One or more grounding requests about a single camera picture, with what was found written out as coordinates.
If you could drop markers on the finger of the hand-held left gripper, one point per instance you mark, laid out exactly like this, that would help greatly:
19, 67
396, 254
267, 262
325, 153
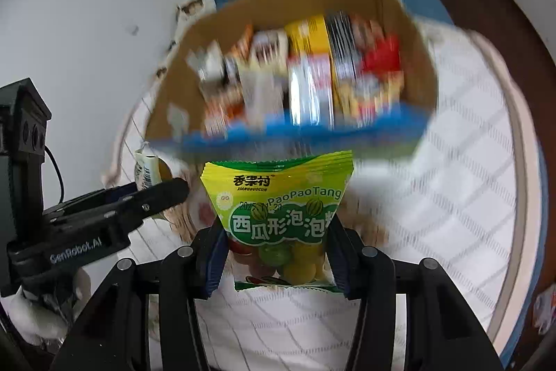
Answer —
152, 199
119, 190

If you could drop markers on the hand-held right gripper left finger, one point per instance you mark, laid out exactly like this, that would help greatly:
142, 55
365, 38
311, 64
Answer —
215, 260

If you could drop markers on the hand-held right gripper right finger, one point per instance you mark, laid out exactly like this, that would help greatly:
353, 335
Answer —
339, 262

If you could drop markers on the white and yellow snack packet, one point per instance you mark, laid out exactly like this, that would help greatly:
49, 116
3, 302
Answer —
147, 166

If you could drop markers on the green candy packet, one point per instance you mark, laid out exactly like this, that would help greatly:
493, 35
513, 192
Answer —
278, 219

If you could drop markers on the cardboard box with blue edge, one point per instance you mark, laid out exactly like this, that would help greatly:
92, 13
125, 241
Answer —
182, 62

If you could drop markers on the white crumpled cloth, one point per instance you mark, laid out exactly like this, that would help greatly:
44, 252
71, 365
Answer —
39, 319

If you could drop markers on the white quilted table cover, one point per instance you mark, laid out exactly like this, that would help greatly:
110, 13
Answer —
456, 179

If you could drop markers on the heap of assorted snack packets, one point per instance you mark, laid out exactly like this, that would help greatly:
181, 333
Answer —
312, 62

